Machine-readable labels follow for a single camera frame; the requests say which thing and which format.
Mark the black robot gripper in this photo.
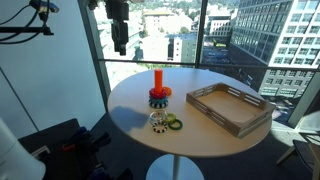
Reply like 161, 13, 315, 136
105, 0, 129, 56

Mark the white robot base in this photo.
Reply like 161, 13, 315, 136
0, 119, 46, 180

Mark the black bag with clamps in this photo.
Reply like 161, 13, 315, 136
19, 118, 133, 180

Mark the wooden slatted tray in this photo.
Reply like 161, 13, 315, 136
186, 83, 275, 138

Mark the chair at right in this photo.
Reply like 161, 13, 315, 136
275, 111, 320, 180

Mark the orange stacking stand post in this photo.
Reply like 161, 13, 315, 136
154, 69, 163, 93

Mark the blue ring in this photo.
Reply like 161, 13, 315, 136
148, 95, 169, 104

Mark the magenta ridged ring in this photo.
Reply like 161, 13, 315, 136
148, 87, 169, 100

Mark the black and white striped base ring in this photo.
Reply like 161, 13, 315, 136
148, 100, 170, 109

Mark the round white pedestal table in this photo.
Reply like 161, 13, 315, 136
108, 68, 272, 180

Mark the clear bead-filled ring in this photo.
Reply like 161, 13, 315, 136
149, 109, 168, 126

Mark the lime green toothed ring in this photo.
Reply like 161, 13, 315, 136
165, 112, 177, 124

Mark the small black white striped ring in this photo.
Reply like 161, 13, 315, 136
152, 122, 169, 134

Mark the dark green beaded ring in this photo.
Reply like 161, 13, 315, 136
167, 119, 184, 131

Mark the camera on black mount arm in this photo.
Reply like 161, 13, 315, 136
0, 0, 60, 45

